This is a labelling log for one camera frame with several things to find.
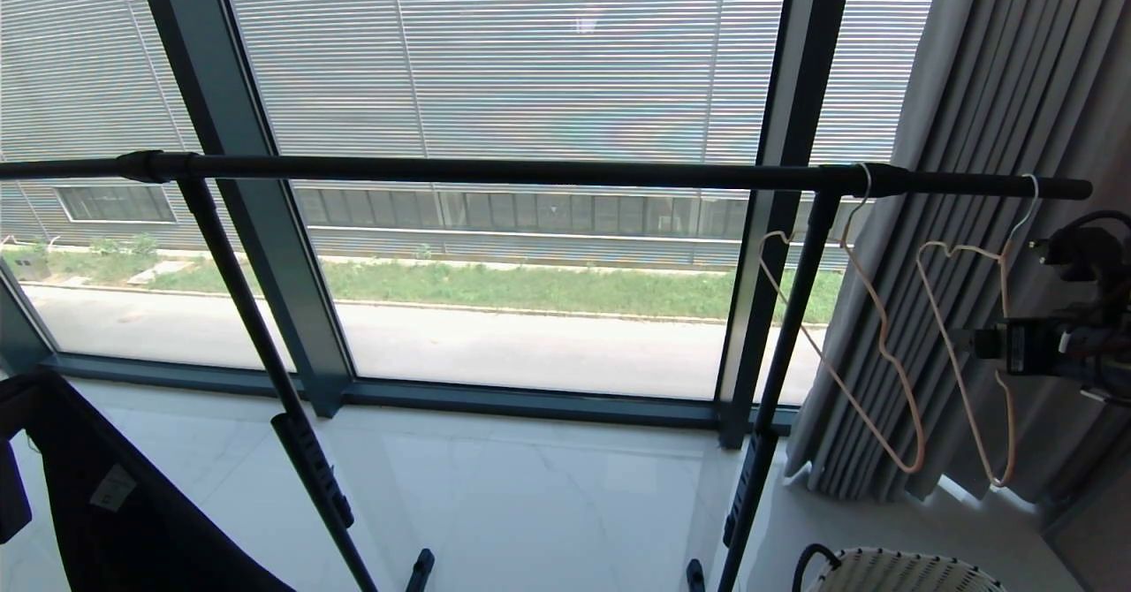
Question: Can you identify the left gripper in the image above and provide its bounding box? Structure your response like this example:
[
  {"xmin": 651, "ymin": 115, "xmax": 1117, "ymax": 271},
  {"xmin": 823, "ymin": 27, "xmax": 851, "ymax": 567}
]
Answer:
[{"xmin": 0, "ymin": 437, "xmax": 34, "ymax": 547}]

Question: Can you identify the beige curtain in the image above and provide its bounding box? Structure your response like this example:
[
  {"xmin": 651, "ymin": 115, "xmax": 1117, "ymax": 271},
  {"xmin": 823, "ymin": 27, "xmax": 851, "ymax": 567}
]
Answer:
[{"xmin": 785, "ymin": 0, "xmax": 1131, "ymax": 506}]

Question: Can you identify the white laundry basket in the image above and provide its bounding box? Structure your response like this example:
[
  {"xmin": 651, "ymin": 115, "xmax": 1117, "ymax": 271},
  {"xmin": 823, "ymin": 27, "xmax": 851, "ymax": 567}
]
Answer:
[{"xmin": 791, "ymin": 543, "xmax": 1008, "ymax": 592}]

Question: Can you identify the window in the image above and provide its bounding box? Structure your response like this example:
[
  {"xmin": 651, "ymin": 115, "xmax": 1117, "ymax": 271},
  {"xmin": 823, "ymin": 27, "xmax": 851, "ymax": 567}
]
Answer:
[{"xmin": 0, "ymin": 0, "xmax": 946, "ymax": 452}]

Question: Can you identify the black cable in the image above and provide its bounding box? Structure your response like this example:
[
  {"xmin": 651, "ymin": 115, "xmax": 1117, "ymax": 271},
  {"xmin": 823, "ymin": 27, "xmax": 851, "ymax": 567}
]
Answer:
[{"xmin": 1028, "ymin": 210, "xmax": 1131, "ymax": 285}]

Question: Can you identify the black garment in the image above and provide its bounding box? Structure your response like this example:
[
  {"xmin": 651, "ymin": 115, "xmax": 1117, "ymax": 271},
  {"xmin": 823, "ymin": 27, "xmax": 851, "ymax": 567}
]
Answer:
[{"xmin": 0, "ymin": 371, "xmax": 298, "ymax": 592}]

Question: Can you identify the pink clothes hanger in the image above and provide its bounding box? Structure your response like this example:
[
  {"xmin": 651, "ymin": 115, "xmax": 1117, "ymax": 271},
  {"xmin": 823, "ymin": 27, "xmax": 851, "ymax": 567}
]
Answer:
[
  {"xmin": 758, "ymin": 163, "xmax": 928, "ymax": 476},
  {"xmin": 915, "ymin": 174, "xmax": 1043, "ymax": 490}
]

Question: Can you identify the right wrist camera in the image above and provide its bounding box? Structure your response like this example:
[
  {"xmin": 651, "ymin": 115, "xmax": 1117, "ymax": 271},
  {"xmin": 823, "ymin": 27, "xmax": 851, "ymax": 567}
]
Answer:
[{"xmin": 972, "ymin": 316, "xmax": 1075, "ymax": 379}]

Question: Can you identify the black clothes rack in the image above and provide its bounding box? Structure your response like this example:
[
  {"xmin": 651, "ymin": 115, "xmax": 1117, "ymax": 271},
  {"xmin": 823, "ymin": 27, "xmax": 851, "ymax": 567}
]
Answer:
[{"xmin": 0, "ymin": 149, "xmax": 1095, "ymax": 592}]

